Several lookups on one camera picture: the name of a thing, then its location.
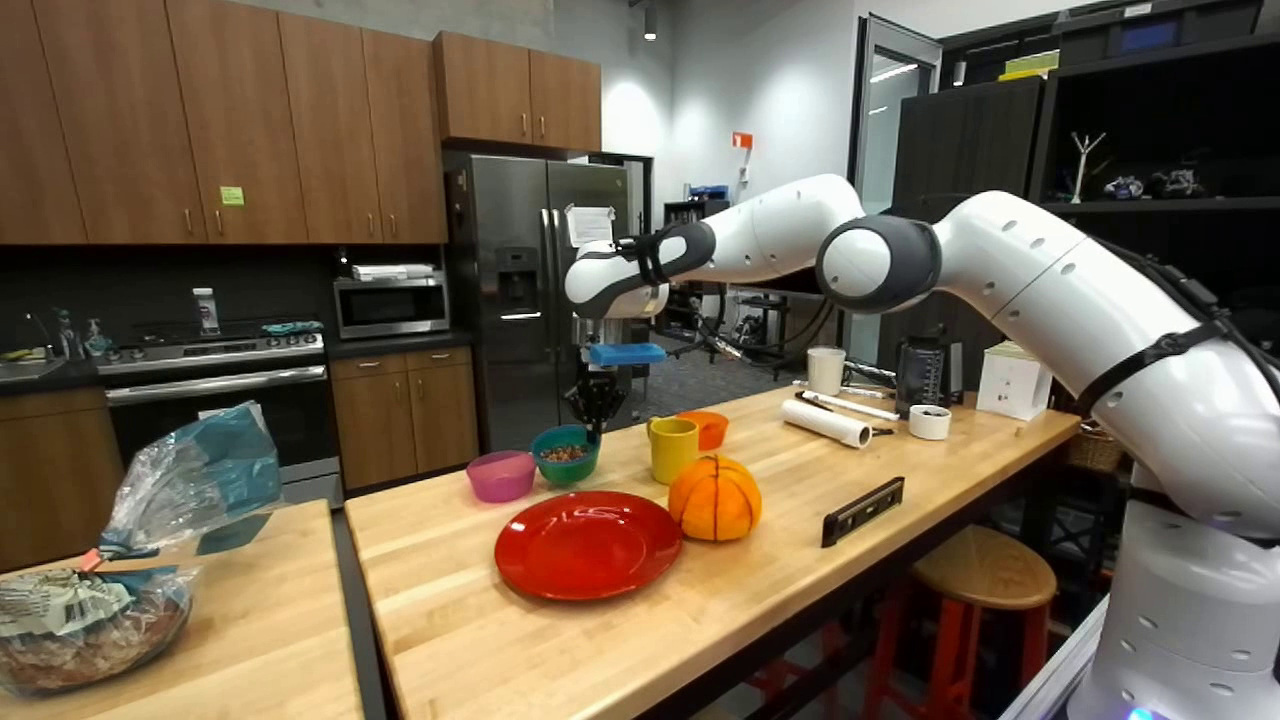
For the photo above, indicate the slim white roll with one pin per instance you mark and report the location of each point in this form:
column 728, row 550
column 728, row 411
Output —
column 852, row 406

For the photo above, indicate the orange plush pumpkin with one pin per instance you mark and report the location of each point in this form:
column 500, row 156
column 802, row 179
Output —
column 716, row 503

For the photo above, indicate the white paper sheet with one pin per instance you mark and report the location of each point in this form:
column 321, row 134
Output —
column 586, row 225

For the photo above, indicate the white cup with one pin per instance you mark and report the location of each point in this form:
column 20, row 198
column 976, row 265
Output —
column 825, row 371

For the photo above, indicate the black shelving unit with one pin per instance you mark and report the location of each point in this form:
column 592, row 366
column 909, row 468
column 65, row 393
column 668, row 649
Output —
column 1202, row 160

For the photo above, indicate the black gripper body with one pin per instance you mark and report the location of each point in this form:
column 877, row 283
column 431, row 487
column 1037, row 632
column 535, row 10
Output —
column 599, row 398

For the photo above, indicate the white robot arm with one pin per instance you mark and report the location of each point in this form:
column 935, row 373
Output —
column 1067, row 307

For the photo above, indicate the lower wooden cabinet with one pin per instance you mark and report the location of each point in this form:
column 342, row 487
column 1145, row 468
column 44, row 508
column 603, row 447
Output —
column 406, row 416

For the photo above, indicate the wooden base cabinet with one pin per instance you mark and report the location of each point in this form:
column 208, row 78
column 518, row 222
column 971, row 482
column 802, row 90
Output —
column 55, row 474

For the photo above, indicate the small grey bottle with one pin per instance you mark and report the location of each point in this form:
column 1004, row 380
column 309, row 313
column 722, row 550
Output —
column 207, row 313

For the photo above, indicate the white paper towel roll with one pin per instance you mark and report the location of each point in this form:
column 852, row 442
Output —
column 825, row 425

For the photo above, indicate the green sticky note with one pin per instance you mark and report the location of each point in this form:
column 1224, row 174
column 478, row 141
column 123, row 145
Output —
column 232, row 198

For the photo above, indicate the white mug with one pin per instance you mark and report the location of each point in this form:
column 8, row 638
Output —
column 931, row 422

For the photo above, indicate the grey door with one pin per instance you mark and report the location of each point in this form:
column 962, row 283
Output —
column 885, row 107

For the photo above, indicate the small orange bowl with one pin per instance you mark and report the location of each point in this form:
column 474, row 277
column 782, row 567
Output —
column 713, row 429

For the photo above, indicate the pink plastic bowl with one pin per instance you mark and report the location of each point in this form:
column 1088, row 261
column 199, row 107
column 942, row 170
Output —
column 500, row 476

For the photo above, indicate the red plate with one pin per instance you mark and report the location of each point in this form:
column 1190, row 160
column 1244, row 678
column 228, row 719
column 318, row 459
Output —
column 586, row 547

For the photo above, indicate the white branched figure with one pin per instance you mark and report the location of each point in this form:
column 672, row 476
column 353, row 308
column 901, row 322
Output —
column 1084, row 167

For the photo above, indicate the steel microwave oven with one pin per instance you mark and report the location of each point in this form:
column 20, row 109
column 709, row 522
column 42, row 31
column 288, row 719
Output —
column 391, row 308

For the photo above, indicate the stainless steel refrigerator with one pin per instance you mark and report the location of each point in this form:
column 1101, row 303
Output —
column 513, row 293

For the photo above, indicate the white box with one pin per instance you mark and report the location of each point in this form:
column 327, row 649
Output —
column 1019, row 380

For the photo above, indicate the blue chair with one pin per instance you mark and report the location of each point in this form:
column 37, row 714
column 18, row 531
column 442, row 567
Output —
column 629, row 358

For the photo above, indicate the short upper wooden cabinets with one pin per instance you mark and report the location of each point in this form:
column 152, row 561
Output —
column 521, row 95

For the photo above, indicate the green cup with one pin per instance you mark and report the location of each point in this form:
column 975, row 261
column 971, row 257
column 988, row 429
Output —
column 564, row 463

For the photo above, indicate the yellow mug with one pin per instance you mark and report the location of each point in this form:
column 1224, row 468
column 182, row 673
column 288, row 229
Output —
column 668, row 452

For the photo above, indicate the long upper wooden cabinets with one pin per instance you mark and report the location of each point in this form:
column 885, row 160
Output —
column 203, row 121

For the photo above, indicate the wooden stool red legs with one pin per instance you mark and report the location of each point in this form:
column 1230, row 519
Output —
column 985, row 567

